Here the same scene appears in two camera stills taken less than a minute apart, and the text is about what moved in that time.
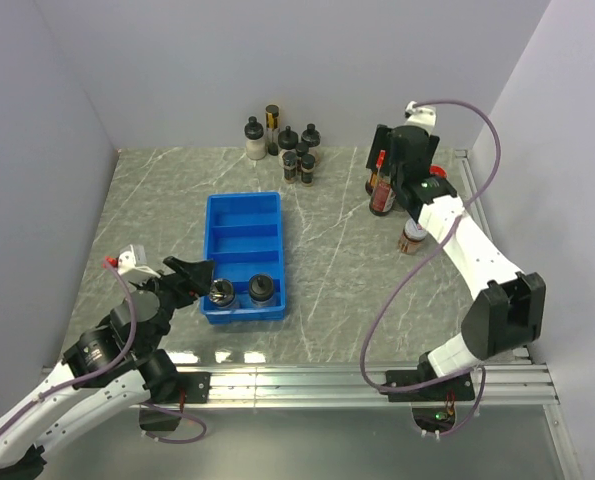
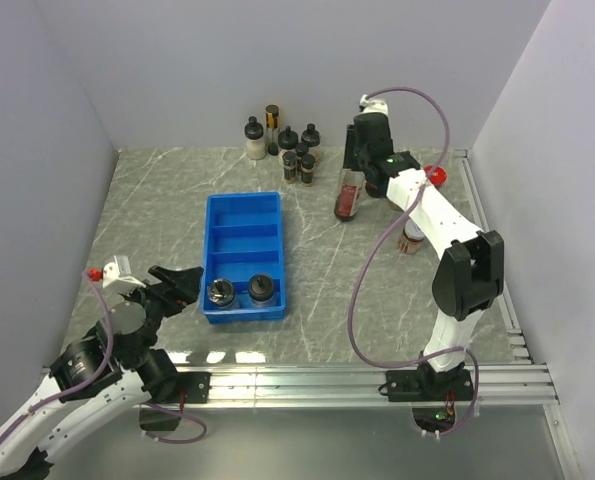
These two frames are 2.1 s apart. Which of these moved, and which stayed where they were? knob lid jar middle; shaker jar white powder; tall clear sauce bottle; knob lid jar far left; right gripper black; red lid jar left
Moved: right gripper black; tall clear sauce bottle
Stayed: knob lid jar far left; red lid jar left; knob lid jar middle; shaker jar white powder
